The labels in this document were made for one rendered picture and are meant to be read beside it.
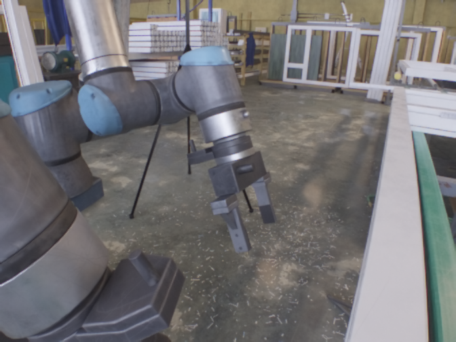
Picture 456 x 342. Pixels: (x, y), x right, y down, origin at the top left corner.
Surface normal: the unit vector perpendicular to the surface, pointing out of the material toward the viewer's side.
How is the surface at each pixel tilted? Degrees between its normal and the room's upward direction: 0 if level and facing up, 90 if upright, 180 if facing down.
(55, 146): 90
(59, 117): 88
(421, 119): 90
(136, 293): 25
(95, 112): 94
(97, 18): 70
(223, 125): 74
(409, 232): 0
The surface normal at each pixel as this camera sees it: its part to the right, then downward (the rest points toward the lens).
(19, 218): 0.81, -0.11
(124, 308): -0.40, -0.83
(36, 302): 0.52, 0.16
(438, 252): 0.02, -0.92
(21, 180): 0.90, -0.25
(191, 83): -0.67, 0.27
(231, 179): -0.46, 0.23
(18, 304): 0.32, 0.28
